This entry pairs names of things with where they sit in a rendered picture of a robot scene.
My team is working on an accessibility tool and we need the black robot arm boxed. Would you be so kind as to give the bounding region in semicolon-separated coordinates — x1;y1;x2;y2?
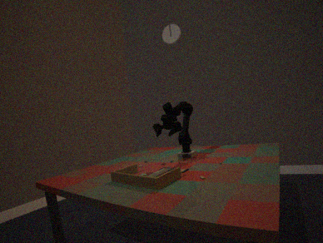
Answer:
161;102;193;153

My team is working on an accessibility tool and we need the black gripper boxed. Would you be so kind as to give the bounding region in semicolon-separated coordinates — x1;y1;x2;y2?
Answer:
153;118;182;137

